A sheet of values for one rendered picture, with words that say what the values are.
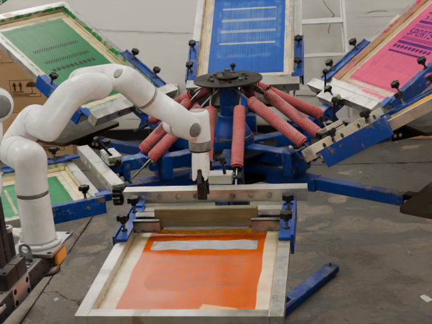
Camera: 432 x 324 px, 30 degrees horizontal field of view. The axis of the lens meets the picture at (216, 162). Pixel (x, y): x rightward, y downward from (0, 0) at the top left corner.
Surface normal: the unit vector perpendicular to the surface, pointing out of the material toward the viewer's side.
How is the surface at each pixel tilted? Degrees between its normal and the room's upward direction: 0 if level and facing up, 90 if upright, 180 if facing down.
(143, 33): 90
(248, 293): 0
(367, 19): 90
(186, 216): 90
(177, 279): 0
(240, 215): 90
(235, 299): 0
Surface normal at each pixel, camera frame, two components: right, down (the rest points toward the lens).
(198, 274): -0.07, -0.94
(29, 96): -0.19, 0.35
